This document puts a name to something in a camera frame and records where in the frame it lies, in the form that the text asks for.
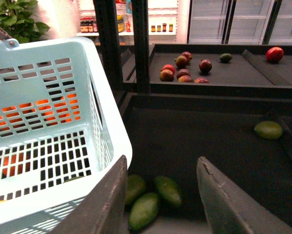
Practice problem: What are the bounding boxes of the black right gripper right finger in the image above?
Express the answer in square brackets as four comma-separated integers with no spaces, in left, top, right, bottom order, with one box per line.
[196,156,292,234]

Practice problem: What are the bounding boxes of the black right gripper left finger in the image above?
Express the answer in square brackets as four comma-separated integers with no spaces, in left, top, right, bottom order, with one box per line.
[50,155,128,234]

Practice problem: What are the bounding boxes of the dark green avocado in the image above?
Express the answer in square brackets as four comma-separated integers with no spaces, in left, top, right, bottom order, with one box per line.
[154,175,182,208]

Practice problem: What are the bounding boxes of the light blue plastic basket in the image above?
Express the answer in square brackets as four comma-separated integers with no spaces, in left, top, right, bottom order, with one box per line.
[0,37,132,234]

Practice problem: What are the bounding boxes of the green avocado lower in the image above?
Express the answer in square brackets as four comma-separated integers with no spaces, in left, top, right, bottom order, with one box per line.
[128,193,160,231]

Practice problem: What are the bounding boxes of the green avocado left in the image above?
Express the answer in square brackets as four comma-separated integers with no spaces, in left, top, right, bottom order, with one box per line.
[125,175,146,206]

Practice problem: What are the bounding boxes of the green avocado far right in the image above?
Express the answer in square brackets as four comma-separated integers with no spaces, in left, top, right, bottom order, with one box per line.
[254,120,283,140]

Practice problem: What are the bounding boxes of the green avocado middle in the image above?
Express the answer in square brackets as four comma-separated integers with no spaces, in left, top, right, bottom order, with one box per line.
[219,53,233,63]

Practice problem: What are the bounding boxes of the red mango far right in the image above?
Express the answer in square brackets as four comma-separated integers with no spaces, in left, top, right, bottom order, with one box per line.
[266,47,284,62]

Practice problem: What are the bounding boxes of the green potted plant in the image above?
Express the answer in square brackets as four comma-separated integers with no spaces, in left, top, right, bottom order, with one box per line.
[0,0,50,43]

